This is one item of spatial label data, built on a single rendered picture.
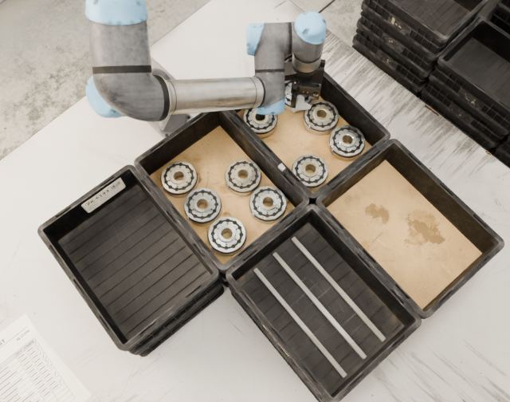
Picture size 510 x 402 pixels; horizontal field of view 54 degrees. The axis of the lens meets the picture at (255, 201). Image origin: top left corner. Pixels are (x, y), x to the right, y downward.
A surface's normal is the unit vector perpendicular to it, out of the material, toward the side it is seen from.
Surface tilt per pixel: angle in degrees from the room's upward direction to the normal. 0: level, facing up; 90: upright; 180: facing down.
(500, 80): 0
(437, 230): 0
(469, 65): 0
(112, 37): 37
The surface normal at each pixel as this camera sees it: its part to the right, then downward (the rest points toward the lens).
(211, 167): -0.01, -0.37
